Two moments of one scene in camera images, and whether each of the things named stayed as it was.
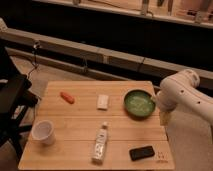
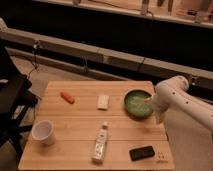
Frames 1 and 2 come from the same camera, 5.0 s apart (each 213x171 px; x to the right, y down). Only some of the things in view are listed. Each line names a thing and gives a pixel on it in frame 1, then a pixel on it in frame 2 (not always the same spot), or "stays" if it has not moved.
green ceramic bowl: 139,104 stays
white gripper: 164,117 to 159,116
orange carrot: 69,98 stays
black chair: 16,97 stays
